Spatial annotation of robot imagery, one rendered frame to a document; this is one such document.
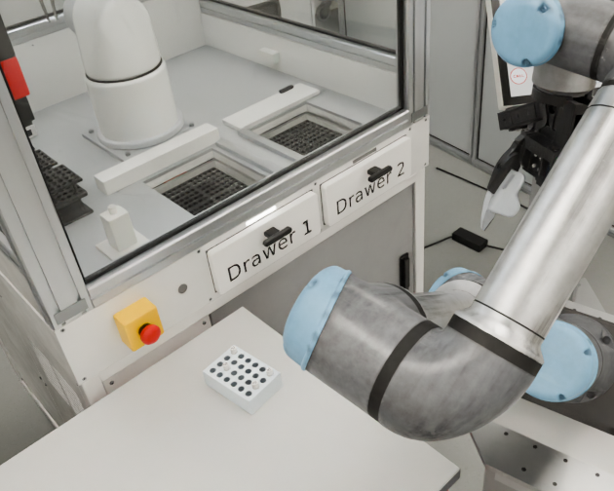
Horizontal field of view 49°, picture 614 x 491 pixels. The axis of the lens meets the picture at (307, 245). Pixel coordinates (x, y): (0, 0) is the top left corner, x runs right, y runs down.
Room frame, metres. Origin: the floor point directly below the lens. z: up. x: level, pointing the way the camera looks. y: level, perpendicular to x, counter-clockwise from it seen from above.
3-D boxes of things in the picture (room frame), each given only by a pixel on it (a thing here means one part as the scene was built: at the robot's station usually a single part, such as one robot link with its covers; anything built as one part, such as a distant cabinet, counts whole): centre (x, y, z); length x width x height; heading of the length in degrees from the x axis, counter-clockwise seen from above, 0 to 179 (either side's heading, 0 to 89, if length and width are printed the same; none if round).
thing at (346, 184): (1.35, -0.16, 0.87); 0.29 x 0.02 x 0.11; 128
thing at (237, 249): (1.16, 0.08, 0.87); 0.29 x 0.02 x 0.11; 128
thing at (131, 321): (0.94, 0.33, 0.88); 0.07 x 0.05 x 0.07; 128
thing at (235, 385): (0.86, 0.15, 0.78); 0.12 x 0.08 x 0.04; 45
